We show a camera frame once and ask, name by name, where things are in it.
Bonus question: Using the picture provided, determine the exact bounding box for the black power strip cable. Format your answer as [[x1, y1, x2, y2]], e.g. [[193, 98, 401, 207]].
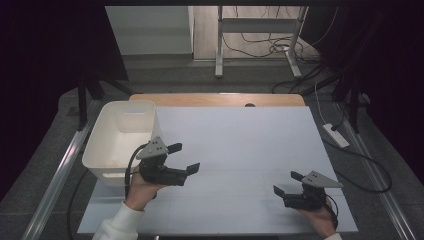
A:
[[321, 138, 393, 194]]

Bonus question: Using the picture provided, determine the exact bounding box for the tangle of floor cables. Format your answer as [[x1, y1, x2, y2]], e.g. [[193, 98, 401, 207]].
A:
[[221, 5, 339, 95]]

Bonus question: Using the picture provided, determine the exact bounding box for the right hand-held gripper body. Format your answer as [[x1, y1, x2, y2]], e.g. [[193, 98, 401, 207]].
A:
[[282, 170, 344, 211]]

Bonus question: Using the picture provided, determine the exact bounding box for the metal floor rail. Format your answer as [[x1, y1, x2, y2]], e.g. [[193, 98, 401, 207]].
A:
[[21, 99, 103, 240], [334, 102, 418, 240]]

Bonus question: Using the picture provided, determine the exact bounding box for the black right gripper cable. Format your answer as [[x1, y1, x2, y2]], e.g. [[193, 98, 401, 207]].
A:
[[324, 194, 340, 230]]

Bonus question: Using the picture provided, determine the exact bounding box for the person's left hand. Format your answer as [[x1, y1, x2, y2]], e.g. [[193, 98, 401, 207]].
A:
[[125, 165, 168, 212]]

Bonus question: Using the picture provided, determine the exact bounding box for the white foam board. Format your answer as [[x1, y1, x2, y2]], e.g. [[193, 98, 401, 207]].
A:
[[77, 105, 359, 235]]

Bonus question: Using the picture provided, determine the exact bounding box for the white power strip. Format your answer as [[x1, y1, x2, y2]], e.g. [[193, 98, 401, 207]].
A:
[[321, 123, 351, 149]]

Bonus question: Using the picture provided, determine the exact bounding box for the white cabinet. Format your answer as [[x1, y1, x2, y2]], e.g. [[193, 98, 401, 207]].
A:
[[105, 5, 195, 56]]

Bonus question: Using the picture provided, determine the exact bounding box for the white plastic bin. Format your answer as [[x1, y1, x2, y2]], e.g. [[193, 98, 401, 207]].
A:
[[81, 100, 163, 187]]

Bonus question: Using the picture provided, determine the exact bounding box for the black metal stand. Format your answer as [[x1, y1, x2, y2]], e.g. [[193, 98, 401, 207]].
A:
[[76, 71, 135, 132], [301, 71, 364, 134]]

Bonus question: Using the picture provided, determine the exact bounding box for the white metal desk frame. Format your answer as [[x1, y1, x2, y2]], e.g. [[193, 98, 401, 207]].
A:
[[214, 5, 310, 80]]

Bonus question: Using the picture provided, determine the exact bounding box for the person's right hand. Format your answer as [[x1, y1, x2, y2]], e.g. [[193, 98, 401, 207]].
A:
[[297, 198, 339, 238]]

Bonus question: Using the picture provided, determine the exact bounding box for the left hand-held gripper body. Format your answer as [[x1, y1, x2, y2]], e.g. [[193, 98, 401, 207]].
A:
[[135, 136, 190, 187]]

